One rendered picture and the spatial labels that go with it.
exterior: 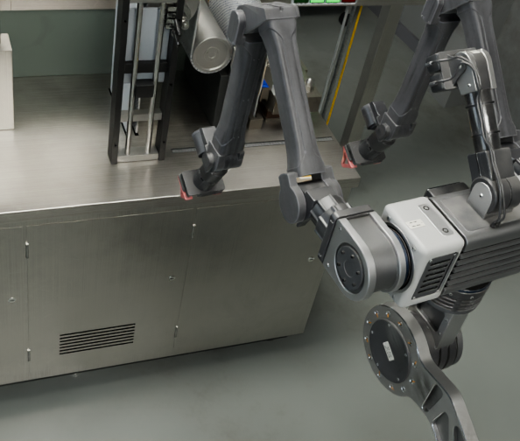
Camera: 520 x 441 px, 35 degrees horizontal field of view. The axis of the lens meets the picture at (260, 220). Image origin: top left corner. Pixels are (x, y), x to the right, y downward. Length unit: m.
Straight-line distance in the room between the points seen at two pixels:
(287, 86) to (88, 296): 1.24
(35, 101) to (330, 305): 1.47
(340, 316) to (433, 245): 1.96
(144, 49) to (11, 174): 0.51
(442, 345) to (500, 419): 1.56
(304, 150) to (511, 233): 0.41
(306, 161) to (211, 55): 0.94
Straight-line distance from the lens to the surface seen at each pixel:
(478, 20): 1.89
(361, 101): 3.48
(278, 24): 1.60
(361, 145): 2.27
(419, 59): 2.04
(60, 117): 2.59
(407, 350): 1.73
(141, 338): 2.84
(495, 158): 1.53
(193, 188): 2.04
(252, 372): 3.10
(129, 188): 2.35
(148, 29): 2.23
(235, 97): 1.78
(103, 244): 2.45
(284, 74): 1.59
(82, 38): 2.72
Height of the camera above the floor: 2.45
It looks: 42 degrees down
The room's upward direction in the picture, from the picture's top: 14 degrees clockwise
